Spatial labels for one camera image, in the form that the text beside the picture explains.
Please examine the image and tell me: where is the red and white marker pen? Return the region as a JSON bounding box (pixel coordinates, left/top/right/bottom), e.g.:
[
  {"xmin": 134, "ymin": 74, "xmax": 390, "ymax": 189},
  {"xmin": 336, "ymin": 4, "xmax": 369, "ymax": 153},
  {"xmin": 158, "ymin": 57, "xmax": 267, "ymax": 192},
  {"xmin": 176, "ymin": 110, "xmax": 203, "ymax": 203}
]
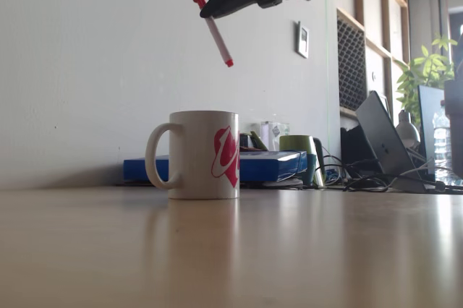
[{"xmin": 183, "ymin": 0, "xmax": 234, "ymax": 69}]

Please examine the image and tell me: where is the green cup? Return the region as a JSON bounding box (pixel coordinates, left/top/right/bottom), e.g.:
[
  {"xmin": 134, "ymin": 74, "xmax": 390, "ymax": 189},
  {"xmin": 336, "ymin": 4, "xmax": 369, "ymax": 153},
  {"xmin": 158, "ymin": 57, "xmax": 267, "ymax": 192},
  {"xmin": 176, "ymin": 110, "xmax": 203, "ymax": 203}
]
[{"xmin": 279, "ymin": 135, "xmax": 326, "ymax": 187}]

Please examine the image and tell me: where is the perforated dark panel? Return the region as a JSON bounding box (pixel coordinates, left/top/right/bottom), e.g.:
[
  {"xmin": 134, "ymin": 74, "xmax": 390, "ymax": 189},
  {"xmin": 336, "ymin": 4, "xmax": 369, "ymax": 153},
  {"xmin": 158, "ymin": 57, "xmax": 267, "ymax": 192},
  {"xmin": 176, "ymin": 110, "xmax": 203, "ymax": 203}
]
[{"xmin": 336, "ymin": 14, "xmax": 367, "ymax": 111}]

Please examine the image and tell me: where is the clear plastic container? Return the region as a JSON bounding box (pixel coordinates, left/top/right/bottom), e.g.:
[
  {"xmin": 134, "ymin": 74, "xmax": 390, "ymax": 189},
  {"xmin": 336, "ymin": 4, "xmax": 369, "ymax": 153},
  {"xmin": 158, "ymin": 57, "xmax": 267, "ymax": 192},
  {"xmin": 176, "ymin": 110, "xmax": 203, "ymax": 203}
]
[{"xmin": 260, "ymin": 121, "xmax": 290, "ymax": 152}]

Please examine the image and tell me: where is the olive green slanted object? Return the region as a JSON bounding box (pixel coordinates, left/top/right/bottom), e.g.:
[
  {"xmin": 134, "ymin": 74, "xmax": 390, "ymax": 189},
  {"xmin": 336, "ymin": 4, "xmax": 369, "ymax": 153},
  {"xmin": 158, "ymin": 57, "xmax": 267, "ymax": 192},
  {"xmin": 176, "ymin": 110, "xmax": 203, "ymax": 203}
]
[{"xmin": 249, "ymin": 131, "xmax": 269, "ymax": 153}]

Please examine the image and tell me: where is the green potted plant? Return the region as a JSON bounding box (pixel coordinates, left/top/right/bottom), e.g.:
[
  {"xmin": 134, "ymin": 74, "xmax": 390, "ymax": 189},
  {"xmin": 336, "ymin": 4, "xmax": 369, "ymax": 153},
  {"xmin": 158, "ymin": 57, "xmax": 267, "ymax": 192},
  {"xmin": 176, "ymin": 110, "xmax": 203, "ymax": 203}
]
[{"xmin": 394, "ymin": 35, "xmax": 456, "ymax": 124}]

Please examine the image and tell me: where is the white mug with red logo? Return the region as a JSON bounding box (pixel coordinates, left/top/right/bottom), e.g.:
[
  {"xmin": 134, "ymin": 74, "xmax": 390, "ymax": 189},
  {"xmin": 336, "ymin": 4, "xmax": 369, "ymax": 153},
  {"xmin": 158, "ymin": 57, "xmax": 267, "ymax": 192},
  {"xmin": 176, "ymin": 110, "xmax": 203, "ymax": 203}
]
[{"xmin": 145, "ymin": 111, "xmax": 241, "ymax": 201}]

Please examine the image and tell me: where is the blue binder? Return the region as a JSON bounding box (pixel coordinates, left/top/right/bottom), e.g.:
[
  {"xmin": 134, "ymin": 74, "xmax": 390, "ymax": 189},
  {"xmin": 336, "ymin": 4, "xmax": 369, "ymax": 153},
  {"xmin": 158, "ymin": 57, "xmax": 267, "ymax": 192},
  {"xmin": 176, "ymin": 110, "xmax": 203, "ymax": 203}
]
[{"xmin": 122, "ymin": 151, "xmax": 308, "ymax": 183}]

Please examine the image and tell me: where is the grey laptop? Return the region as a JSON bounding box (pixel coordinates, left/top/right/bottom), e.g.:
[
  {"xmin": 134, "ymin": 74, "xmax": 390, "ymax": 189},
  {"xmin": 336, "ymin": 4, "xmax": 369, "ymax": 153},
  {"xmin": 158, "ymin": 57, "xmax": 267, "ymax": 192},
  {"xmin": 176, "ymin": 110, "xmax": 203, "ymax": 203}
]
[{"xmin": 354, "ymin": 90, "xmax": 428, "ymax": 193}]

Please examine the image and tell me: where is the white desk lamp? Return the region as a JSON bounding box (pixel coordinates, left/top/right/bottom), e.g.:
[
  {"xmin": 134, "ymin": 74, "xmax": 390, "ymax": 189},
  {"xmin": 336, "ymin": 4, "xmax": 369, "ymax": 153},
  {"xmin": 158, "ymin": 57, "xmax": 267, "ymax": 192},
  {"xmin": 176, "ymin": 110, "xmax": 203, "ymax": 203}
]
[{"xmin": 395, "ymin": 109, "xmax": 422, "ymax": 150}]

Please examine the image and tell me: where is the black monitor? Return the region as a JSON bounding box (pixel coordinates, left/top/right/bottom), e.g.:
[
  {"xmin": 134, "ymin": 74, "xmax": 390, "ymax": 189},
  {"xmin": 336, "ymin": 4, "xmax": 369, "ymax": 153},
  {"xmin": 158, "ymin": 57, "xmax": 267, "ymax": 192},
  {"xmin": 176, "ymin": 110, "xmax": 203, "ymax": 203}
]
[{"xmin": 417, "ymin": 85, "xmax": 448, "ymax": 182}]

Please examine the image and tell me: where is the dark grey cylindrical object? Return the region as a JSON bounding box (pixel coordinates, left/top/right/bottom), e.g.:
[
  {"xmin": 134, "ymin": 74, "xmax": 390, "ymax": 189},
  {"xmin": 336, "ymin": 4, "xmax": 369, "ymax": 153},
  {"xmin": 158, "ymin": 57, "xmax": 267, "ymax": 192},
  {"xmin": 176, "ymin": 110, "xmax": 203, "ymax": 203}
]
[{"xmin": 443, "ymin": 79, "xmax": 463, "ymax": 179}]

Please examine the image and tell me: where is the clear plastic water bottle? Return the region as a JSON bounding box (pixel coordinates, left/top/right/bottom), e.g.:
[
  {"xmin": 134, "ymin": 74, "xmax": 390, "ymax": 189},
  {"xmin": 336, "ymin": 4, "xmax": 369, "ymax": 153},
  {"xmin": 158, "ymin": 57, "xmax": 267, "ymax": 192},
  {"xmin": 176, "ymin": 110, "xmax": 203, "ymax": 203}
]
[{"xmin": 432, "ymin": 111, "xmax": 453, "ymax": 184}]

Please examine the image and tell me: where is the small white wall frame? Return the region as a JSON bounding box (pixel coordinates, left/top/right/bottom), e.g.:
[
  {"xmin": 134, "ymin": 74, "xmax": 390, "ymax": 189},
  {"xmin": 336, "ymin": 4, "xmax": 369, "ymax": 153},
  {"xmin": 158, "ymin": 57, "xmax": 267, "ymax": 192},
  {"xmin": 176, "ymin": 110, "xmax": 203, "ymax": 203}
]
[{"xmin": 295, "ymin": 21, "xmax": 310, "ymax": 60}]

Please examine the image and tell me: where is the black tangled cable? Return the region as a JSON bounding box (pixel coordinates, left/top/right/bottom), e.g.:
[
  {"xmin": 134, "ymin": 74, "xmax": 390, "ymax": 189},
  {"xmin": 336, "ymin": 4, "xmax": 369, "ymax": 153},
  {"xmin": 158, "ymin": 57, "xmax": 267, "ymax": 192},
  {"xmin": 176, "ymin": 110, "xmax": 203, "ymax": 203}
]
[{"xmin": 321, "ymin": 155, "xmax": 402, "ymax": 193}]

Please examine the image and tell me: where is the white cable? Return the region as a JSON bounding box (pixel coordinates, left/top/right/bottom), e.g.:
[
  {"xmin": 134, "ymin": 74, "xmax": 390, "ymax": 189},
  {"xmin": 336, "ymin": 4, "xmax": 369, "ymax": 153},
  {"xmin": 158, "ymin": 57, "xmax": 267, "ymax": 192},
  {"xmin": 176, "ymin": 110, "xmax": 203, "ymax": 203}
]
[{"xmin": 392, "ymin": 158, "xmax": 437, "ymax": 181}]

